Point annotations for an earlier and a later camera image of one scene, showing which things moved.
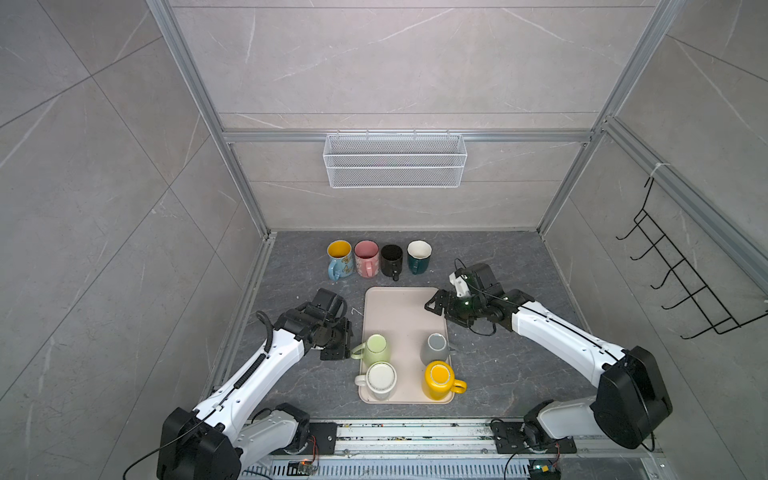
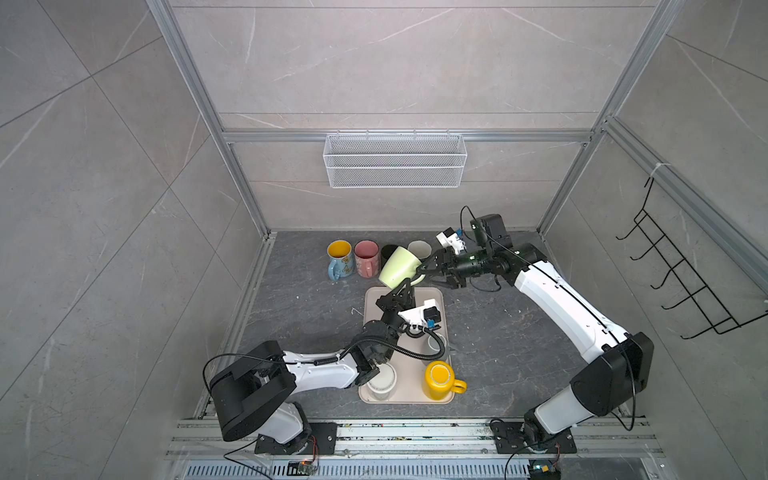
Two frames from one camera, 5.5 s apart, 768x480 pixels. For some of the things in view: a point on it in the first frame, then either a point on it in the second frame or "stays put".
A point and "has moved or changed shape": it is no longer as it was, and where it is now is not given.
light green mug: x=374 y=349 has moved or changed shape
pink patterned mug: x=366 y=253 stays put
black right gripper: x=449 y=310 -> x=446 y=261
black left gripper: x=343 y=352 -> x=387 y=304
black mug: x=391 y=261 stays put
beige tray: x=400 y=314 stays put
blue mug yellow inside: x=341 y=264 stays put
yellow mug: x=439 y=381 stays put
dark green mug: x=419 y=252 stays put
